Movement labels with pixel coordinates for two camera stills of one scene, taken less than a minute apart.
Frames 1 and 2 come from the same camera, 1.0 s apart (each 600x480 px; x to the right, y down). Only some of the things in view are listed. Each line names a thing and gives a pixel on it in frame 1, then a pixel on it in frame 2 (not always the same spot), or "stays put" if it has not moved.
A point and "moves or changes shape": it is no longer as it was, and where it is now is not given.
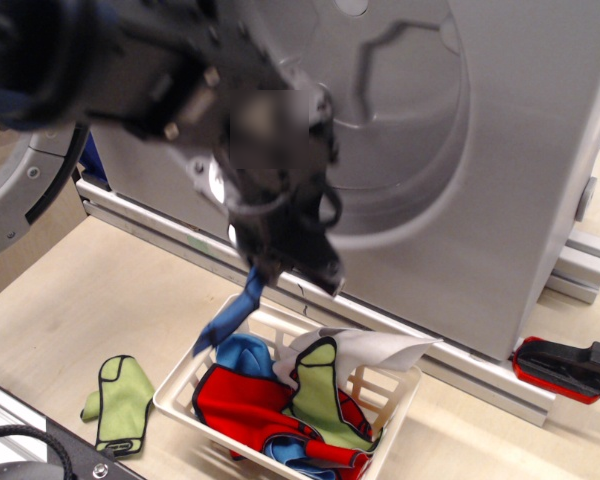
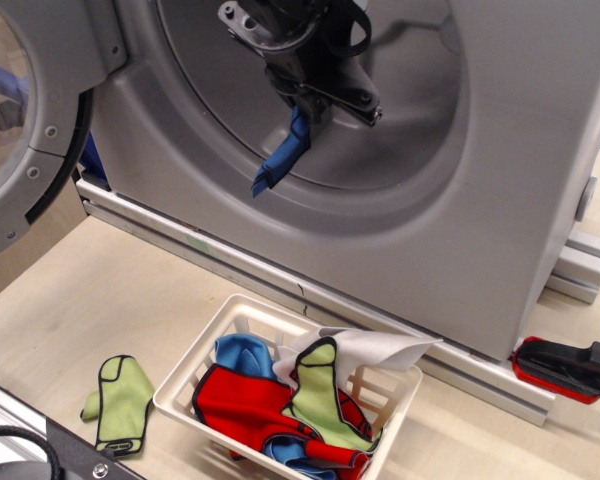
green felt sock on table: x=120 y=405 stays put
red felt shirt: x=243 y=409 stays put
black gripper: x=280 y=214 to x=309 y=49
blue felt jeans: x=235 y=315 moves or changes shape
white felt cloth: x=358 y=352 stays put
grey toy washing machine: x=467 y=133 stays put
